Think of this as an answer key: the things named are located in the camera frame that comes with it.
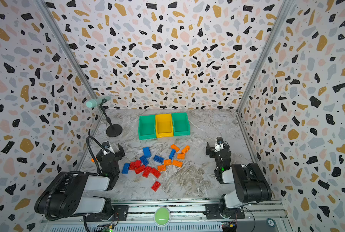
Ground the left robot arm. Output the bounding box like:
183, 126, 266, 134
34, 142, 125, 221

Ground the orange lego brick top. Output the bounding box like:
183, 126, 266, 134
171, 145, 180, 153

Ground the blue lego brick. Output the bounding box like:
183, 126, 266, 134
143, 147, 152, 158
121, 163, 130, 175
153, 155, 164, 164

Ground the orange lego brick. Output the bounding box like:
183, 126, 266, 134
171, 145, 180, 153
182, 146, 190, 154

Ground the green push button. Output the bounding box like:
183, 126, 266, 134
154, 207, 171, 228

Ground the orange lego brick low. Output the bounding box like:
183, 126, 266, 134
158, 164, 166, 172
172, 160, 183, 168

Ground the blue lego brick top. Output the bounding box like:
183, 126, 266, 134
143, 147, 152, 158

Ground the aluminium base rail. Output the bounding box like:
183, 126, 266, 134
38, 199, 292, 232

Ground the right green bin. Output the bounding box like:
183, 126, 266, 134
172, 112, 190, 136

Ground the left green bin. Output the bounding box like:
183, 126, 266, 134
138, 115, 157, 140

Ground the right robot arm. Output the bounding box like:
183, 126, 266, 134
204, 137, 272, 220

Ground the yellow middle bin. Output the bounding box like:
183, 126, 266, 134
155, 114, 173, 138

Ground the red lego brick right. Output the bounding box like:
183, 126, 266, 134
150, 168, 161, 178

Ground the green microphone on stand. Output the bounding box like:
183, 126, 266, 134
86, 96, 123, 137

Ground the red lego brick middle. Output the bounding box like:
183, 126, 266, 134
135, 165, 146, 175

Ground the blue lego brick slim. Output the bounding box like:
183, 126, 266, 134
169, 149, 176, 160

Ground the lone red lego brick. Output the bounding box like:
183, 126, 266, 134
151, 181, 161, 192

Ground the green bin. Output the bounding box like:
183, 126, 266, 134
138, 115, 157, 140
172, 112, 190, 136

